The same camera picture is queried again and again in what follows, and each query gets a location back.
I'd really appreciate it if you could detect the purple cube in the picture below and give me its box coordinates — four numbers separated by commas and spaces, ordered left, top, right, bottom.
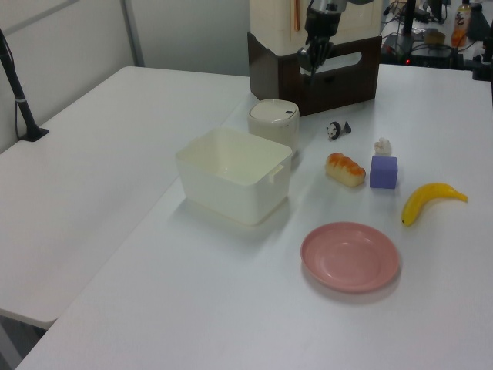
369, 155, 399, 190

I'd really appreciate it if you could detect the black background stand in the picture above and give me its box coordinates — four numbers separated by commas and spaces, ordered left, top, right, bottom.
384, 0, 424, 51

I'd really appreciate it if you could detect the orange drink bottle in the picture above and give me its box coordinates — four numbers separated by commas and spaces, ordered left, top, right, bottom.
449, 0, 471, 48

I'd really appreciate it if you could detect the toy bread loaf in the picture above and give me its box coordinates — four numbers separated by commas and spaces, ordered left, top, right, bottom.
325, 152, 367, 189

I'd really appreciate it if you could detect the yellow toy banana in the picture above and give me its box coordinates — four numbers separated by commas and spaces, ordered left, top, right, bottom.
401, 182, 469, 228

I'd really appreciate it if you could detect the black device with red light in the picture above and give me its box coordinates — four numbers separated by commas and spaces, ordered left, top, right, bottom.
407, 45, 454, 67

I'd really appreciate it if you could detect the black pole with clamp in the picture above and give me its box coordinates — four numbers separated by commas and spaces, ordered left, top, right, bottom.
0, 29, 50, 143

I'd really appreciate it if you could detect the cream lidded trash can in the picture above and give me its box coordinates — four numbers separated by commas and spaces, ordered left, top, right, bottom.
246, 99, 301, 159

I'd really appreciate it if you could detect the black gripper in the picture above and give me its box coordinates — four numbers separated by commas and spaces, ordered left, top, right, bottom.
297, 7, 344, 84

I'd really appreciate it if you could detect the small brown cardboard box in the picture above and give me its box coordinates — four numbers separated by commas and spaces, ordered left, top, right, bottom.
423, 29, 447, 45

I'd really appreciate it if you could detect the panda figurine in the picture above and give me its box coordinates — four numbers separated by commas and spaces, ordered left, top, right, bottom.
325, 120, 352, 142

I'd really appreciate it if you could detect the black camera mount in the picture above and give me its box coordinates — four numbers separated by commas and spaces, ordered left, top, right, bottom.
464, 22, 493, 82

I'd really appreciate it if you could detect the small white figurine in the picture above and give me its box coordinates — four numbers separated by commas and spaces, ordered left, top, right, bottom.
374, 136, 392, 157

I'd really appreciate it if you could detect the pink plate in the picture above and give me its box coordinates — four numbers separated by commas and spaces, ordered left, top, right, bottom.
300, 221, 401, 294

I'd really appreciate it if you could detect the white appliance with handle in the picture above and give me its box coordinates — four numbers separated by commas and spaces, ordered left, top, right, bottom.
249, 0, 383, 55

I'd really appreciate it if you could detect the cream open storage bin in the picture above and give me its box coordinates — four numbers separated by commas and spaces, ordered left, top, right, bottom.
175, 126, 293, 229

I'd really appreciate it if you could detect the dark brown drawer box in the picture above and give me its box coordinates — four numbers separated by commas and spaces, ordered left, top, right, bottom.
246, 31, 382, 118

